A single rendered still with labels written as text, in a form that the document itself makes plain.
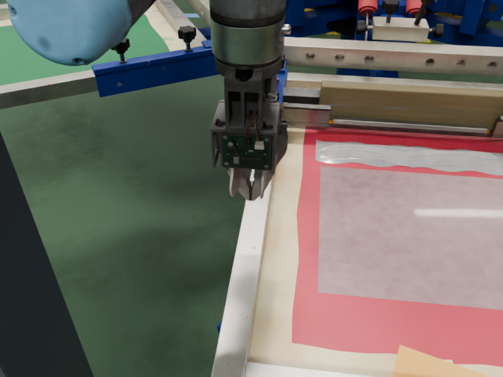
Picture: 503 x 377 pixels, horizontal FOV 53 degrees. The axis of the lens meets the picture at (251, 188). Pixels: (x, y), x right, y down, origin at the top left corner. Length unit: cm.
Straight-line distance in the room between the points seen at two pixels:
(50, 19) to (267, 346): 47
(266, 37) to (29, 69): 97
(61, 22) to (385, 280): 56
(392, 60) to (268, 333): 75
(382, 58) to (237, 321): 76
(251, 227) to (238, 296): 13
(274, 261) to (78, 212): 171
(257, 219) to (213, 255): 131
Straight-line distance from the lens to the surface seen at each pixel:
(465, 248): 85
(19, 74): 138
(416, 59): 123
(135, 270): 207
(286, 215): 84
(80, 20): 37
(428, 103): 103
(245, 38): 50
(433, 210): 90
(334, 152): 98
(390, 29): 125
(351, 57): 121
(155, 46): 143
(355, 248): 80
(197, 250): 210
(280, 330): 69
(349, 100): 101
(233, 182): 61
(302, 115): 101
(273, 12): 50
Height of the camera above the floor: 152
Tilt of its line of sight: 40 degrees down
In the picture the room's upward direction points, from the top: straight up
